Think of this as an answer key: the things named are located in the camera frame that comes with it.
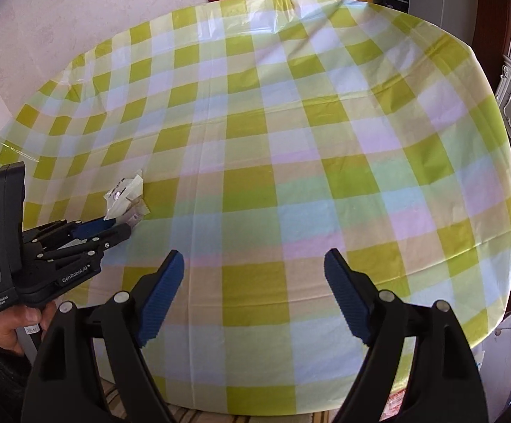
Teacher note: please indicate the clear purple-rimmed storage box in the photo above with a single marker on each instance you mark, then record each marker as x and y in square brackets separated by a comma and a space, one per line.
[497, 352]

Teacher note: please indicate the white wardrobe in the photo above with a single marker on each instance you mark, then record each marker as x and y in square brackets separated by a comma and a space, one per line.
[440, 0]

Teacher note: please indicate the green checkered plastic tablecloth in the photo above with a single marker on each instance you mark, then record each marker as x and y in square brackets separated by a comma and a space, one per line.
[282, 141]

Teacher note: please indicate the striped beige sofa cover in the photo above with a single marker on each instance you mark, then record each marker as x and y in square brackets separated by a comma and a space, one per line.
[238, 414]

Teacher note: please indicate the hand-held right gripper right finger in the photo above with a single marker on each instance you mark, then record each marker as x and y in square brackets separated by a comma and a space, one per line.
[348, 299]

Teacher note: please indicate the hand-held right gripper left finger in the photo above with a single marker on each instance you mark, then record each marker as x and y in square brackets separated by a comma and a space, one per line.
[163, 299]

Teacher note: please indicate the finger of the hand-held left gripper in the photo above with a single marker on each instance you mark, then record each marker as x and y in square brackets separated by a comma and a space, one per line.
[92, 228]
[105, 240]

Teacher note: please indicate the dark wooden door frame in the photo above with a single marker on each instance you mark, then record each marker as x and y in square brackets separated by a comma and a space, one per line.
[493, 9]

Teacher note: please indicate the small white packet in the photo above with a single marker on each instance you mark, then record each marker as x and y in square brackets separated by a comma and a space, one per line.
[125, 198]

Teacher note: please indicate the person's left forearm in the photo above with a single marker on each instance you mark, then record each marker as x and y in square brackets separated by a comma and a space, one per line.
[0, 374]

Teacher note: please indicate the person's left hand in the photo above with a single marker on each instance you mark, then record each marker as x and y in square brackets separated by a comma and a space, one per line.
[17, 319]

